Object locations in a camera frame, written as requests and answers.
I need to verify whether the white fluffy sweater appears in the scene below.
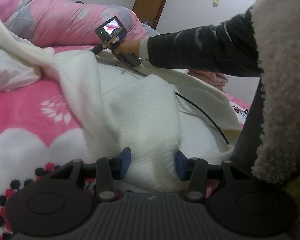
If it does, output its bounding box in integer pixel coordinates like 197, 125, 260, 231
0, 20, 241, 192

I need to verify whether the black sleeved right forearm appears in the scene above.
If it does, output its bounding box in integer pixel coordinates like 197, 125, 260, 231
139, 10, 262, 77

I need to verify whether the person's right hand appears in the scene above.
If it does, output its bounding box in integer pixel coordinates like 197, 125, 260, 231
113, 40, 140, 57

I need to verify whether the pink grey floral duvet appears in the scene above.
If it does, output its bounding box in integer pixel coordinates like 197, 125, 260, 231
0, 0, 158, 48

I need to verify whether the brown wooden door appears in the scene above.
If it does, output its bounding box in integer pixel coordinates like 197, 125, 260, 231
132, 0, 167, 29

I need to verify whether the pink floral bed blanket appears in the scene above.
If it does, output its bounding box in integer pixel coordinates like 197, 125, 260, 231
0, 44, 251, 240

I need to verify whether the pink checked folded sweater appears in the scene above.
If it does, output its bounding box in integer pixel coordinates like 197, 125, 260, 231
188, 70, 229, 90

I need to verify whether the white thin garment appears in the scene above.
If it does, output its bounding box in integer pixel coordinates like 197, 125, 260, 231
0, 48, 41, 92

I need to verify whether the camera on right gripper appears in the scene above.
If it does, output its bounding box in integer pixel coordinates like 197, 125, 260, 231
95, 16, 128, 43

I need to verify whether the black cable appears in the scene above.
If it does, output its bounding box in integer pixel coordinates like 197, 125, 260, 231
120, 55, 230, 145

